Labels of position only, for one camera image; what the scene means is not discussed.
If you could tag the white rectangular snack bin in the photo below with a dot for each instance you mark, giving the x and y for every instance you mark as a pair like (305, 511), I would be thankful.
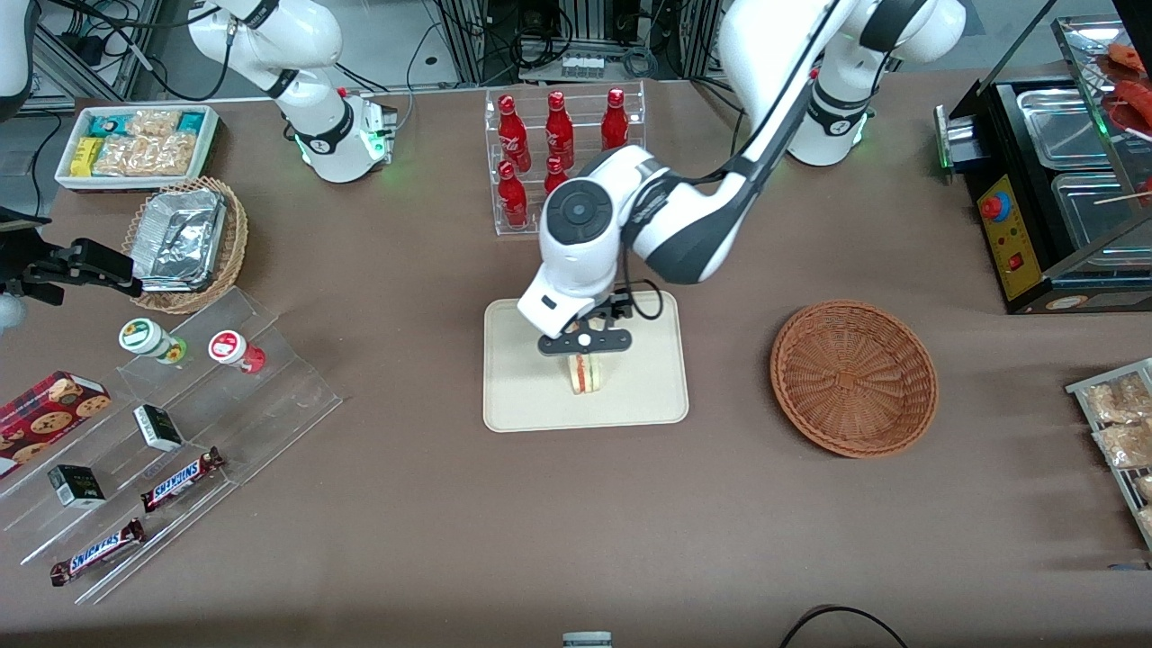
(63, 175)

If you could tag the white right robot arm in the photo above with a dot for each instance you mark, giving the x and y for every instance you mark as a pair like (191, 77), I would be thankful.
(324, 135)

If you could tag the light wicker basket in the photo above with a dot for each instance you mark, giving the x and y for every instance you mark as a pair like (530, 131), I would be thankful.
(236, 243)

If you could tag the yellow snack packet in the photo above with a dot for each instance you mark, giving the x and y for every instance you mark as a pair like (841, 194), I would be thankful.
(85, 155)

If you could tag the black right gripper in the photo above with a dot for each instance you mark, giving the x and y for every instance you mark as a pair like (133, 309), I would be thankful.
(56, 266)

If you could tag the clear cracker packet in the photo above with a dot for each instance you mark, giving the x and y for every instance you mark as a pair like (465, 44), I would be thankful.
(153, 121)
(130, 155)
(178, 153)

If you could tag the brown round wicker basket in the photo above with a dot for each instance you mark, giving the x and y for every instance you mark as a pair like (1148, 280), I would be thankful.
(855, 378)

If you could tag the steel food pan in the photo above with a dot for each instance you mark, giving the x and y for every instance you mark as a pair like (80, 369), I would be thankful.
(1062, 126)
(1098, 211)

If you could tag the teal snack packet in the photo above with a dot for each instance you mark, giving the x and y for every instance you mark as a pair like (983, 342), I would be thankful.
(191, 121)
(108, 124)

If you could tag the red tartan cookie box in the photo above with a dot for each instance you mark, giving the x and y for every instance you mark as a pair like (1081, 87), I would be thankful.
(45, 414)

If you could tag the clear acrylic stepped shelf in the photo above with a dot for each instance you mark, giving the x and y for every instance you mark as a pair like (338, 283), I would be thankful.
(270, 396)

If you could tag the clear fried snack packet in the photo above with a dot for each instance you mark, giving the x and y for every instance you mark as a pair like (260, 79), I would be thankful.
(1116, 400)
(1125, 443)
(1145, 486)
(1147, 522)

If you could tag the red cola bottle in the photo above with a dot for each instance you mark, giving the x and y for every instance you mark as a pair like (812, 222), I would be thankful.
(559, 126)
(513, 193)
(511, 126)
(555, 175)
(615, 117)

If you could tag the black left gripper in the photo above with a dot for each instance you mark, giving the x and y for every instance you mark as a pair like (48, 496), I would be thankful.
(615, 310)

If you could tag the white power strip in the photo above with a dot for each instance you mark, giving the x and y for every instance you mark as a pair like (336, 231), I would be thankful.
(582, 66)

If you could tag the triangle sandwich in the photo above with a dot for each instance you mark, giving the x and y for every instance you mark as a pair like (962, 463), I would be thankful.
(587, 376)

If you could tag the small black carton box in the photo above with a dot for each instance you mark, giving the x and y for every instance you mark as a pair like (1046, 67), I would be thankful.
(157, 427)
(76, 486)

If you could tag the grey box edge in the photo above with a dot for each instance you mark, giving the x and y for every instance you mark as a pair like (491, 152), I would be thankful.
(587, 640)

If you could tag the green lid yogurt cup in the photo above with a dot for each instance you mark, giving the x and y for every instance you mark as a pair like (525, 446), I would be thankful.
(142, 336)

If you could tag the black food warmer appliance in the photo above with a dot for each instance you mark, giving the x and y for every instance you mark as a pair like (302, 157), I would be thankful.
(1012, 243)

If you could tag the Snickers chocolate bar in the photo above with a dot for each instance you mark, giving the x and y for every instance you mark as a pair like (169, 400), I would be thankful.
(97, 551)
(180, 480)

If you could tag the aluminium frame rack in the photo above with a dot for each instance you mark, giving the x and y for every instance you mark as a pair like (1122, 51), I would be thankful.
(576, 27)

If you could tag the red lid yogurt cup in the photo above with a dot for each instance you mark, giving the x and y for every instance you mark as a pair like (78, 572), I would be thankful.
(229, 346)

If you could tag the cream plastic serving tray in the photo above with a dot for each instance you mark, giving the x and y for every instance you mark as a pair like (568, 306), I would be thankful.
(531, 378)

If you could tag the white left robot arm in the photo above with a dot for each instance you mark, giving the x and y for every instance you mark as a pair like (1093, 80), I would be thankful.
(576, 270)

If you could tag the silver foil container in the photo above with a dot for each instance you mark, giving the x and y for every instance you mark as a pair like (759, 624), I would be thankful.
(180, 238)

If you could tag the clear acrylic bottle rack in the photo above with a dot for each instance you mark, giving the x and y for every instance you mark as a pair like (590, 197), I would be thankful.
(531, 108)

